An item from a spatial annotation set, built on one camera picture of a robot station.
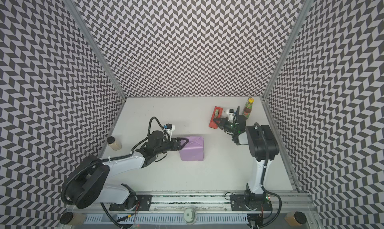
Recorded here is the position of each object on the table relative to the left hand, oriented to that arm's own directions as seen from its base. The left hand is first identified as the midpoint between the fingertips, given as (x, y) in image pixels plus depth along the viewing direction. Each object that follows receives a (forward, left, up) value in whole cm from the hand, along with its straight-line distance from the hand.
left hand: (185, 141), depth 84 cm
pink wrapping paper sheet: (-6, -5, +3) cm, 8 cm away
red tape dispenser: (+22, -21, -2) cm, 30 cm away
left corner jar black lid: (-35, +46, +3) cm, 58 cm away
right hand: (+14, -16, -2) cm, 21 cm away
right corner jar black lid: (-35, -51, -1) cm, 62 cm away
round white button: (-35, -4, +2) cm, 35 cm away
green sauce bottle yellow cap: (+22, -40, +3) cm, 46 cm away
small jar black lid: (0, +42, -3) cm, 42 cm away
